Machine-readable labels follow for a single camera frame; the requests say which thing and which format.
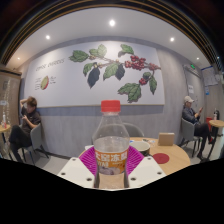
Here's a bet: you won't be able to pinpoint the round ceiling lights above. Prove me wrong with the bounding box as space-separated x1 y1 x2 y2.
14 19 201 63

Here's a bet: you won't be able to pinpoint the small tan cardboard box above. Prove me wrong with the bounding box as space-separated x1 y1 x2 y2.
157 132 176 147

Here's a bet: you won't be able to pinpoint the small round wooden side table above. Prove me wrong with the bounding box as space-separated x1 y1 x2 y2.
0 123 13 158
208 119 224 158

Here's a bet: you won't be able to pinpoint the wall notice board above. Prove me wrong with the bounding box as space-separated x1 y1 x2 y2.
201 65 220 88

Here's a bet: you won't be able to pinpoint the coffee plant wall mural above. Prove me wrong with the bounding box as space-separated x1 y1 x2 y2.
23 40 166 108

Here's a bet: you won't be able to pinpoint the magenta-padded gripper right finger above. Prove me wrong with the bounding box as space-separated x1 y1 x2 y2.
125 145 167 189

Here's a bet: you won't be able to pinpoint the person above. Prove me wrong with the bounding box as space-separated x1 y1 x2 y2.
181 95 214 161
8 96 43 163

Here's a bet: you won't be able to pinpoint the clear red-capped drink bottle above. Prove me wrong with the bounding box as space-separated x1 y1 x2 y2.
92 99 131 189

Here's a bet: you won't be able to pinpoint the flat round red coaster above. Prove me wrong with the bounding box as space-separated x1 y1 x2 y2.
152 152 171 165

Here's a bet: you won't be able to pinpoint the black mug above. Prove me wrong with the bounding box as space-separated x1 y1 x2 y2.
129 140 151 157

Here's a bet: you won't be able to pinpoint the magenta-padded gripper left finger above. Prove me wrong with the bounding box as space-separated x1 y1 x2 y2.
57 146 99 189

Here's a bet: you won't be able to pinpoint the wooden cabinet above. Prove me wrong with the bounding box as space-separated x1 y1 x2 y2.
0 68 23 128

